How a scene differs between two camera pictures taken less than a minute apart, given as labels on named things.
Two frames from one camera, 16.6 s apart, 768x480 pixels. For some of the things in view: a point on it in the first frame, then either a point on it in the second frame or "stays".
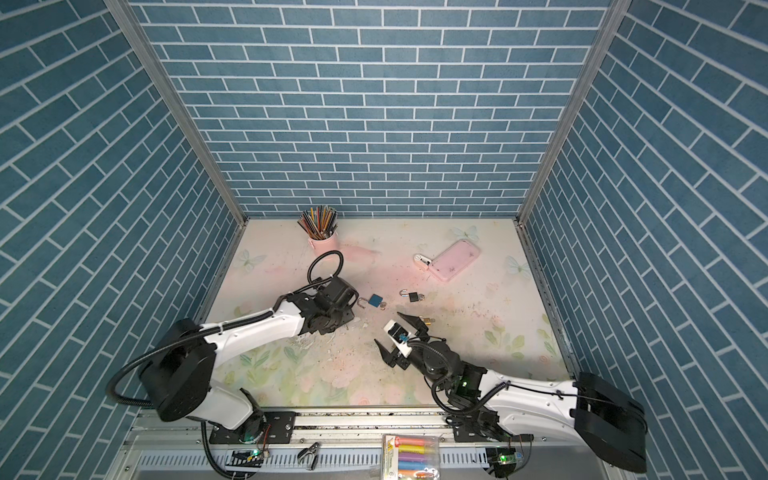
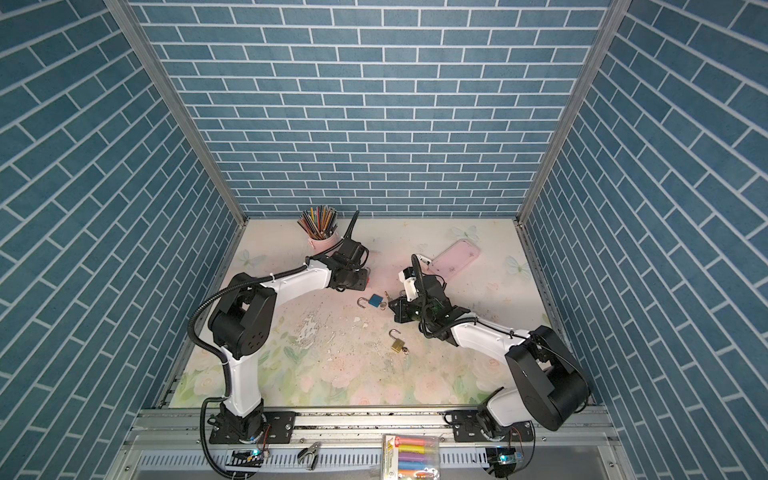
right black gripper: (393, 358) to (400, 311)
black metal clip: (312, 452) stays
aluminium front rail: (542, 434) stays
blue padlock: (374, 300) stays
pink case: (454, 260) stays
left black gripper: (349, 314) to (363, 276)
